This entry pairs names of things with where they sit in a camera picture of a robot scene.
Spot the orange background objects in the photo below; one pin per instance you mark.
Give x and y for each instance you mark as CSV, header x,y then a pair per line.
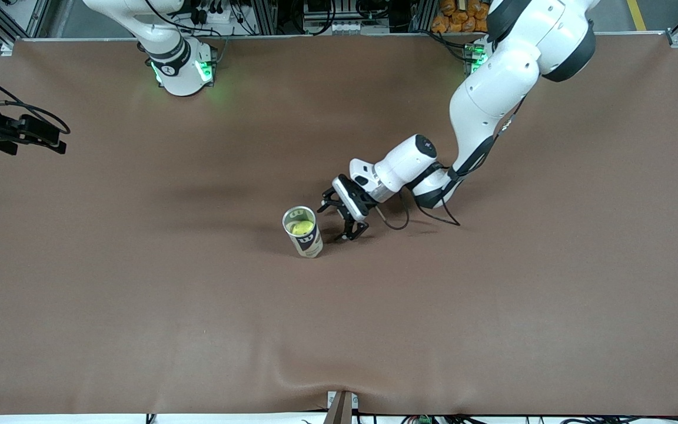
x,y
454,17

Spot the clear Wilson tennis ball can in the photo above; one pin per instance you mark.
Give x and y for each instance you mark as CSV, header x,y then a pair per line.
x,y
309,244

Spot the yellow-green tennis ball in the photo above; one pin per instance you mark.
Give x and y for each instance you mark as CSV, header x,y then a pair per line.
x,y
302,227

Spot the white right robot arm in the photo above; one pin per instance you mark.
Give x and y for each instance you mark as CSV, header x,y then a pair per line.
x,y
180,70

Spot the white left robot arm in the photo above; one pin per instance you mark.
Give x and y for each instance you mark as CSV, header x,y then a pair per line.
x,y
498,88

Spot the green plug connector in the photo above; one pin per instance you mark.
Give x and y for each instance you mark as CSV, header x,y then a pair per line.
x,y
424,420

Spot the aluminium frame structure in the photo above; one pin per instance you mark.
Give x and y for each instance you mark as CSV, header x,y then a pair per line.
x,y
315,35

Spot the white power strip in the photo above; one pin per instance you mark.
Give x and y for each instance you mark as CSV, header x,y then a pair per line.
x,y
216,15

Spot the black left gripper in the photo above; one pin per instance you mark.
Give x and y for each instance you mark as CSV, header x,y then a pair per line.
x,y
355,200

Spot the brown table mat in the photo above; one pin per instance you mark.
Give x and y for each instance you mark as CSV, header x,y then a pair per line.
x,y
492,294

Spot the brown clamp bar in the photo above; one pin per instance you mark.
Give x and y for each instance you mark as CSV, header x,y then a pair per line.
x,y
341,409

